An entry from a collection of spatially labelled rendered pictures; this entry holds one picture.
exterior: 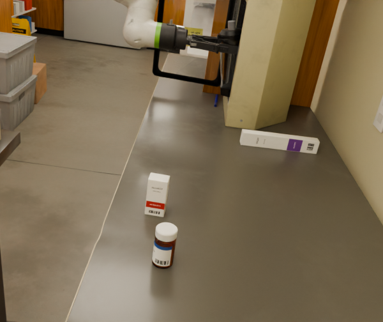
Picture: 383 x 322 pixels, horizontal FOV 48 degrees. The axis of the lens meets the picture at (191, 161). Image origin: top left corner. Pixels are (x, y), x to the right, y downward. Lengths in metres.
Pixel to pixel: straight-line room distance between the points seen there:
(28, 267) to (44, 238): 0.23
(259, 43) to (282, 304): 0.92
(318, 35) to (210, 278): 1.29
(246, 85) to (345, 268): 0.77
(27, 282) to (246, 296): 1.52
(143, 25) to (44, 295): 1.29
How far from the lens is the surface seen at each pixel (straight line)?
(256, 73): 1.53
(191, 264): 0.90
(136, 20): 1.61
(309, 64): 1.94
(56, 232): 2.51
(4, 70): 3.45
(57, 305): 2.12
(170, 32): 1.59
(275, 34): 1.51
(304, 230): 1.09
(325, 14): 1.91
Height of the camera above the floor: 1.52
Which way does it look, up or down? 27 degrees down
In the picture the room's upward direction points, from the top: 9 degrees clockwise
